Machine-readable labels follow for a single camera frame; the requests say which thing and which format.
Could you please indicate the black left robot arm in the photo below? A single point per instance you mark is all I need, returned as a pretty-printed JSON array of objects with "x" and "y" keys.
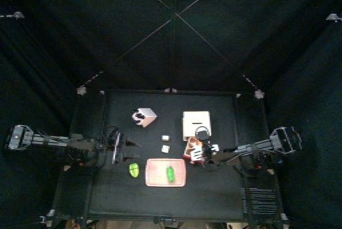
[{"x": 48, "y": 139}]

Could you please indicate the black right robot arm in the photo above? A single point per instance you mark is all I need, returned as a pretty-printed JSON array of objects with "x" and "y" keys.
[{"x": 254, "y": 147}]

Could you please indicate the green pepper on table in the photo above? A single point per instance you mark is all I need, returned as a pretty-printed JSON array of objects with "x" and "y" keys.
[{"x": 133, "y": 170}]

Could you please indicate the pink tray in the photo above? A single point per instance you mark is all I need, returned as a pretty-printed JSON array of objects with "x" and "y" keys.
[{"x": 157, "y": 173}]

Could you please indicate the green toy cucumber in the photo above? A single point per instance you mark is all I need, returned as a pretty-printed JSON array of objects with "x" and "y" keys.
[{"x": 169, "y": 174}]

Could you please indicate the white cube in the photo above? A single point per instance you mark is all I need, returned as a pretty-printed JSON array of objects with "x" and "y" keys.
[{"x": 147, "y": 116}]

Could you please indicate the white text label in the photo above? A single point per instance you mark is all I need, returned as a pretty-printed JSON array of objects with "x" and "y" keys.
[{"x": 262, "y": 199}]

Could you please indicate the grey frame corner bracket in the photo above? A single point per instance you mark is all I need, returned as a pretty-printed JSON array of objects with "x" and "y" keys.
[
  {"x": 16, "y": 15},
  {"x": 80, "y": 90},
  {"x": 332, "y": 17},
  {"x": 169, "y": 90},
  {"x": 258, "y": 93}
]

